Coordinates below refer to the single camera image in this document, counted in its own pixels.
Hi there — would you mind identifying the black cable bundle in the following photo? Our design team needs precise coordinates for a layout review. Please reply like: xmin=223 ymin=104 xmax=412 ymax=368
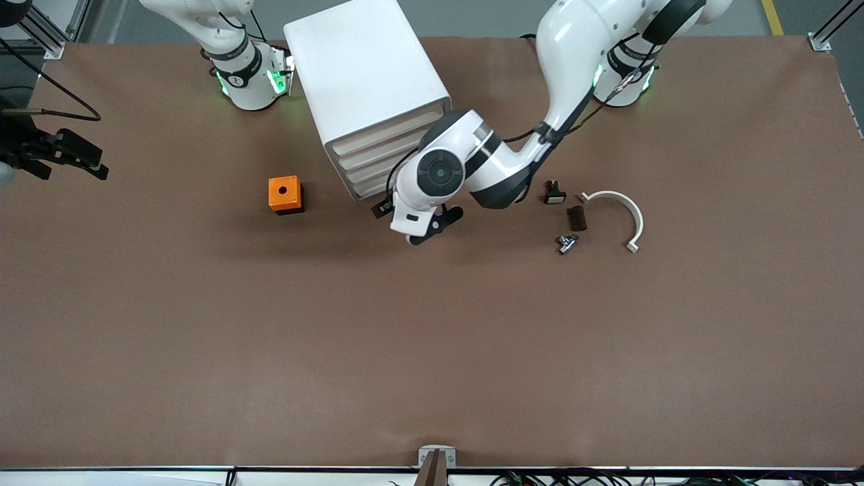
xmin=491 ymin=469 xmax=864 ymax=486

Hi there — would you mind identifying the grey metal bracket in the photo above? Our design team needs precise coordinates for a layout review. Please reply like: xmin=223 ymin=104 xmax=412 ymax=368
xmin=418 ymin=445 xmax=457 ymax=468

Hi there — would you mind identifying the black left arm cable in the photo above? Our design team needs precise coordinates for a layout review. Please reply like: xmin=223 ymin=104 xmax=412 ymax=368
xmin=386 ymin=64 xmax=652 ymax=200

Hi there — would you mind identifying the brown table cover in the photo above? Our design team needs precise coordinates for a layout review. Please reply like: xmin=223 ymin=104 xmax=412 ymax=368
xmin=0 ymin=34 xmax=864 ymax=470

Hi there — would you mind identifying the white table edge rail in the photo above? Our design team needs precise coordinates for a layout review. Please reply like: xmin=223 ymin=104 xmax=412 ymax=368
xmin=0 ymin=466 xmax=864 ymax=486

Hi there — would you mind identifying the white semicircular clamp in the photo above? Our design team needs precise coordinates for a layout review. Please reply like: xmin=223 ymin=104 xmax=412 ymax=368
xmin=578 ymin=190 xmax=645 ymax=254

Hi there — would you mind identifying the orange button box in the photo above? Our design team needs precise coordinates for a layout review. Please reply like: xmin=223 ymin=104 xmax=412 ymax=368
xmin=268 ymin=175 xmax=305 ymax=215

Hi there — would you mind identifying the aluminium frame profile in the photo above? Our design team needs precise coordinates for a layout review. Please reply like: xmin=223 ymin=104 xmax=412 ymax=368
xmin=17 ymin=0 xmax=67 ymax=60
xmin=808 ymin=0 xmax=864 ymax=53

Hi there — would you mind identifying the brown vertical post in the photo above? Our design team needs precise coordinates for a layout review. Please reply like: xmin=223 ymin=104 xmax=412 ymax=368
xmin=413 ymin=449 xmax=450 ymax=486

